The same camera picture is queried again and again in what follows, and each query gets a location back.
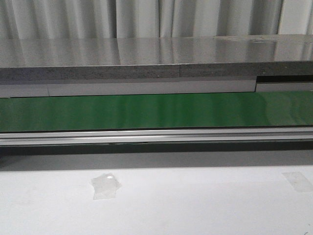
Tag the aluminium conveyor side rail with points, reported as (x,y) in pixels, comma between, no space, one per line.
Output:
(156,135)

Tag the crumpled clear tape patch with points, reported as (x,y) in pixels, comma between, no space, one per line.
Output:
(105,186)

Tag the grey panel under slab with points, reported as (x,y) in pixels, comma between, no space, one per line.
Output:
(182,85)

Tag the grey granite slab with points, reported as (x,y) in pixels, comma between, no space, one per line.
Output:
(66,60)

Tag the flat clear tape strip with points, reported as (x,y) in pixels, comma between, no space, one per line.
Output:
(298,181)

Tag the green conveyor belt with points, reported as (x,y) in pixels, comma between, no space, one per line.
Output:
(152,111)

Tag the white pleated curtain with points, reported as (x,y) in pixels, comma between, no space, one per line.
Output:
(56,19)

